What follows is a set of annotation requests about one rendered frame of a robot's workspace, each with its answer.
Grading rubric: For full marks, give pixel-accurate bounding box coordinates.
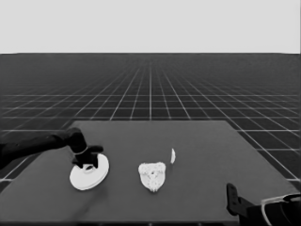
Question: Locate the large thick white disc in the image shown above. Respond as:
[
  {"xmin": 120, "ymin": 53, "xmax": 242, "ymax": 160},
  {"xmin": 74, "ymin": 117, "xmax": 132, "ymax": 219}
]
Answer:
[{"xmin": 69, "ymin": 153, "xmax": 110, "ymax": 192}]

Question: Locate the white round pin carrier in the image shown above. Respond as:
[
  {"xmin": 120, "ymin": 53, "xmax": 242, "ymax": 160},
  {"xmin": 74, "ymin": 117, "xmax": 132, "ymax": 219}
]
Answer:
[{"xmin": 137, "ymin": 161, "xmax": 166, "ymax": 193}]

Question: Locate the small white T-shaped piece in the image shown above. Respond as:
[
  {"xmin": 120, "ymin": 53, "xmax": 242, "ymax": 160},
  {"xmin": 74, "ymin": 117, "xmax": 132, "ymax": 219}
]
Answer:
[{"xmin": 169, "ymin": 148, "xmax": 177, "ymax": 166}]

